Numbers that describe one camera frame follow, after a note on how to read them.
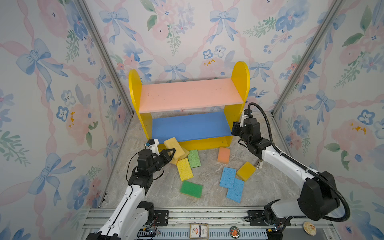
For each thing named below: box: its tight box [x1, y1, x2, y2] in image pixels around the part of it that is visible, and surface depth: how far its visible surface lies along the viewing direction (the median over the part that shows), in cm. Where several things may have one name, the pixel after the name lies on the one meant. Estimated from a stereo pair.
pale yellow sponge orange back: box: [170, 146, 190, 165], surface depth 81 cm
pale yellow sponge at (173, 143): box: [163, 137, 186, 165], surface depth 81 cm
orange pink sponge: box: [217, 147, 231, 164], surface depth 97 cm
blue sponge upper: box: [219, 167, 237, 189], surface depth 87 cm
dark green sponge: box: [180, 180, 203, 199], surface depth 84 cm
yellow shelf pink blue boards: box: [128, 61, 251, 149], surface depth 78 cm
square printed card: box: [189, 223, 209, 240], surface depth 71 cm
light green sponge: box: [187, 149, 202, 168], surface depth 95 cm
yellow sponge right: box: [236, 161, 257, 182], surface depth 91 cm
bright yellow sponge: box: [176, 157, 194, 182], surface depth 90 cm
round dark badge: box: [229, 226, 241, 239], surface depth 72 cm
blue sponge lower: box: [226, 178, 245, 203], surface depth 83 cm
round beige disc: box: [303, 221, 317, 236], surface depth 73 cm
